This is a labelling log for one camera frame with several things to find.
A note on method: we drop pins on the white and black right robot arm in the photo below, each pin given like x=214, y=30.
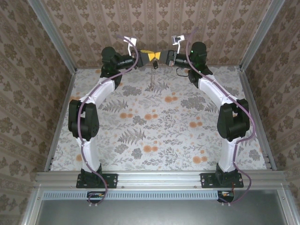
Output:
x=215, y=93

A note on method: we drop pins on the aluminium table side rail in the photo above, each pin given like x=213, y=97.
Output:
x=269, y=154
x=68, y=93

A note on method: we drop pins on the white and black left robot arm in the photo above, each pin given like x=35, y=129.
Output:
x=100, y=93

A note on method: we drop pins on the aluminium frame post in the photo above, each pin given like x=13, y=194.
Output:
x=54, y=37
x=260, y=35

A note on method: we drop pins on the aluminium table edge rail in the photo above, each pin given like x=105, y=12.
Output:
x=159, y=179

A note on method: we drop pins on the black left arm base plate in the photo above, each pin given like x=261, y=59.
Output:
x=110, y=180

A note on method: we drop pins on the grey metal sheet panel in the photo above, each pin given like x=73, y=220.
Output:
x=159, y=213

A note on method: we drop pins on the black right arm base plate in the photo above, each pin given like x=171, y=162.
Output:
x=208, y=180

